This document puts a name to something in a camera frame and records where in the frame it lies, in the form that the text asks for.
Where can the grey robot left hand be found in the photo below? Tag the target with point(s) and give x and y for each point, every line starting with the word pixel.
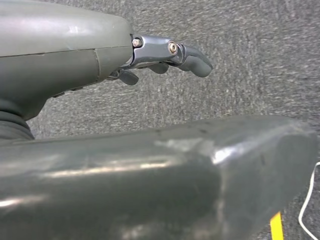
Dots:
pixel 62 49

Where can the glossy grey robot left leg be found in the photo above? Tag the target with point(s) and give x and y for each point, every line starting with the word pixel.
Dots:
pixel 149 185

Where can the yellow floor tape outline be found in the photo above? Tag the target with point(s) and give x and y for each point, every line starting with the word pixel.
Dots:
pixel 276 227

